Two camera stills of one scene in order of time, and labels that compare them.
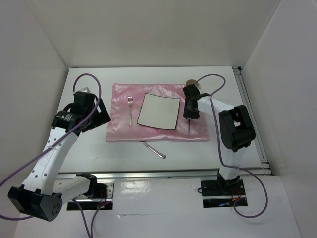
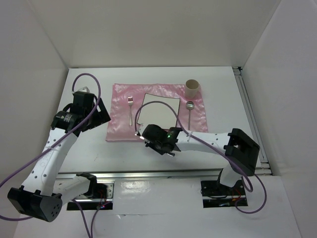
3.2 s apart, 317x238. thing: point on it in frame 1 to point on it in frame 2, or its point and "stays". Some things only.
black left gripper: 102,116 stays
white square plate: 159,111 stays
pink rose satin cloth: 124,109 stays
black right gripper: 186,113 to 151,144
